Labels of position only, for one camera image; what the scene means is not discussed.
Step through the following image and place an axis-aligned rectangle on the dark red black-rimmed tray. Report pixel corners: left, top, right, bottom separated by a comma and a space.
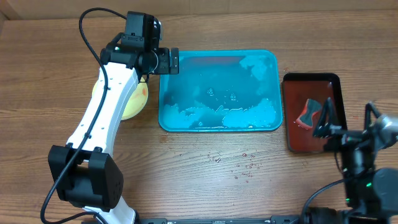
282, 73, 347, 153

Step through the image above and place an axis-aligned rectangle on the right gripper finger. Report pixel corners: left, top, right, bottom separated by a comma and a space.
364, 101, 381, 130
313, 98, 339, 138

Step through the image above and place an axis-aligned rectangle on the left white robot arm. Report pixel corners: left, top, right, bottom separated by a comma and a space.
48, 11, 179, 223

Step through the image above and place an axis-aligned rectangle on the teal plastic tray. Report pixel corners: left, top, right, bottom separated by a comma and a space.
158, 49, 283, 132

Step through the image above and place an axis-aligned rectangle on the red sponge with dark scourer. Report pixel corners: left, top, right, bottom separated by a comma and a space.
295, 98, 322, 129

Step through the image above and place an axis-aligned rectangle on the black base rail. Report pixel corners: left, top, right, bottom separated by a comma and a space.
134, 215, 301, 224

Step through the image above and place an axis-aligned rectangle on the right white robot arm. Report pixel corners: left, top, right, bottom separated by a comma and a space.
299, 99, 397, 224

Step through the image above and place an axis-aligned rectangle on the yellow plate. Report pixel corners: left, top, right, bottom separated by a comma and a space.
91, 77, 149, 121

